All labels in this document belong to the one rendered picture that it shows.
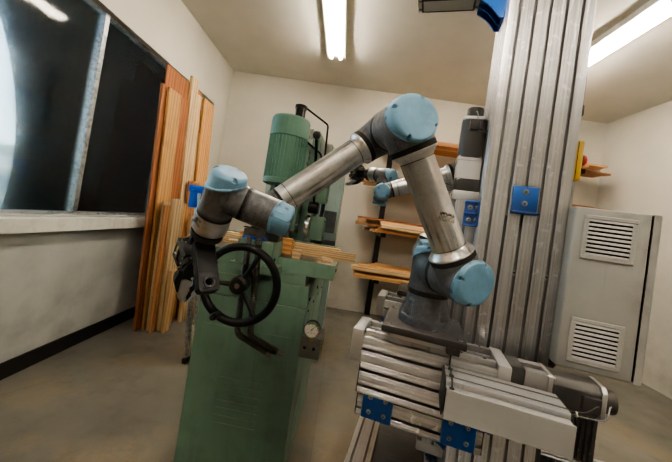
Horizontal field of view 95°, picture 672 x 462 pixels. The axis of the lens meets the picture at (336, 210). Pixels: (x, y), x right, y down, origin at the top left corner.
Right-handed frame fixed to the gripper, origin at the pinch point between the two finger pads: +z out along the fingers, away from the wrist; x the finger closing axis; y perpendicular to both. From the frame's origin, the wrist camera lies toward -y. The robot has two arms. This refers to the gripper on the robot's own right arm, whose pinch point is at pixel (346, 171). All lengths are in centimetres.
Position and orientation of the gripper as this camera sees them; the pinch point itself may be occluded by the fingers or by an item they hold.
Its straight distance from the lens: 181.6
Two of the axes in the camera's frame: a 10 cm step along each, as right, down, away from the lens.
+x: -0.6, 9.9, 1.6
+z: -7.0, -1.5, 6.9
